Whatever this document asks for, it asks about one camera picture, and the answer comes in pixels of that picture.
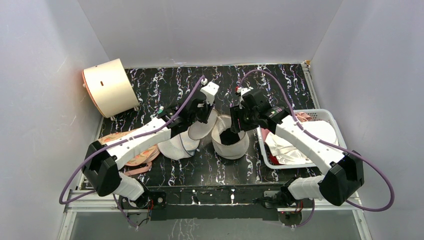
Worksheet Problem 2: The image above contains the white mesh bag beige zipper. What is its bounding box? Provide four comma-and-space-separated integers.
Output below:
188, 109, 250, 160

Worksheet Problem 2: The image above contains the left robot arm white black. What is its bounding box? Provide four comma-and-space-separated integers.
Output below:
81, 91, 215, 208

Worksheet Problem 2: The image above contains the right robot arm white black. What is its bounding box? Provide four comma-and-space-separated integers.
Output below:
230, 87, 364, 207

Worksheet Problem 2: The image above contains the white plastic laundry basket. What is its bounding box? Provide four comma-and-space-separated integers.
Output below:
255, 109, 347, 170

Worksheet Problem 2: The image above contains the floral orange bra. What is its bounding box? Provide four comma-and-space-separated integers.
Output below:
98, 130, 160, 176

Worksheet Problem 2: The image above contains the green white marker pen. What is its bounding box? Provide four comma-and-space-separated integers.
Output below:
157, 106, 165, 115

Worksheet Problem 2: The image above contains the pink garment in basket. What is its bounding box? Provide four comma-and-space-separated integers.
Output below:
295, 112, 314, 123

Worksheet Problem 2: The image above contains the white cloth in basket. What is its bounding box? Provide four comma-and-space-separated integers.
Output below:
261, 120, 338, 165

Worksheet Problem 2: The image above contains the cream cylindrical drum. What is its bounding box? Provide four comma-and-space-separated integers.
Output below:
82, 58, 139, 118

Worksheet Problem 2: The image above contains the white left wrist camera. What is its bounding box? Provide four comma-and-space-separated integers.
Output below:
200, 78, 220, 105

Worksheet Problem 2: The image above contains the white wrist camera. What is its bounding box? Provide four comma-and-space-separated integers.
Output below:
200, 78, 220, 105
235, 86, 254, 98

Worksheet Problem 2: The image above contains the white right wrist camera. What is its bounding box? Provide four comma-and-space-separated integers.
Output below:
235, 86, 254, 98

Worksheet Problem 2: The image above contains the aluminium frame rail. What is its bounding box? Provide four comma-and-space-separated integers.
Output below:
58, 187, 372, 240

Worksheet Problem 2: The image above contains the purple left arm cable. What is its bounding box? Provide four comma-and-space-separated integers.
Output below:
58, 75, 208, 229

